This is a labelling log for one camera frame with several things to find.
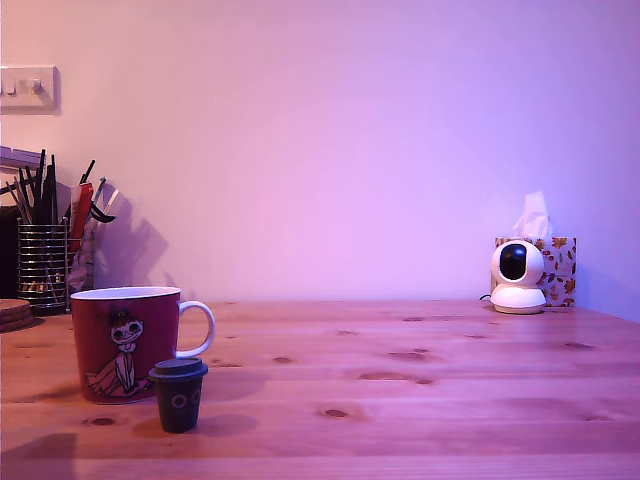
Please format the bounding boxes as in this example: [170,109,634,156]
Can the dark grey coffee capsule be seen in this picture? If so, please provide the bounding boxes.
[148,357,210,434]

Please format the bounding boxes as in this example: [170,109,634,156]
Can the red cartoon figure mug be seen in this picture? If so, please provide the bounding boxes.
[69,285,216,405]

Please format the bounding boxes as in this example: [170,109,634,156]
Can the white tissue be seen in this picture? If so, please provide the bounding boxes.
[513,189,554,239]

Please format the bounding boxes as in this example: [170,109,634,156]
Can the metal tongs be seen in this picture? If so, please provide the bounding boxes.
[89,175,119,224]

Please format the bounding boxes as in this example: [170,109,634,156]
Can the crumpled patterned cloth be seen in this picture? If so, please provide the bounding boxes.
[68,234,97,292]

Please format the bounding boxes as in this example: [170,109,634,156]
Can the leaf print tissue box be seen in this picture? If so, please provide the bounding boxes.
[494,236,578,308]

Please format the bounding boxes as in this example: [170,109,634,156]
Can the black spatula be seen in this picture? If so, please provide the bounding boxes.
[40,148,60,226]

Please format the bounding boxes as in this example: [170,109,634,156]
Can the black box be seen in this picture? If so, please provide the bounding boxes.
[0,205,21,300]

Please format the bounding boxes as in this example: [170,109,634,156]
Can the white shelf edge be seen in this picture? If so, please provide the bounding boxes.
[0,144,44,174]

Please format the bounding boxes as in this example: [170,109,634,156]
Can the small white round camera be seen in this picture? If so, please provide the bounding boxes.
[489,238,547,315]

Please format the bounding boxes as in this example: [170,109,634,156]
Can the red handled utensil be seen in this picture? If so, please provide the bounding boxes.
[68,181,95,239]

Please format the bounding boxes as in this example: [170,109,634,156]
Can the silver wire utensil holder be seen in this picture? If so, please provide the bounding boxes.
[16,219,97,315]

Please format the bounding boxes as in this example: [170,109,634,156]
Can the thin black utensil handle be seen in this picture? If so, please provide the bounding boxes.
[23,165,42,225]

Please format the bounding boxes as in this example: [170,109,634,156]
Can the grey metal utensil handle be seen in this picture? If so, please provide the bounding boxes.
[5,175,33,225]

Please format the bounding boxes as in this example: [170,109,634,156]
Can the white light switch plate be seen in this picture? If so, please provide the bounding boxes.
[0,64,62,116]

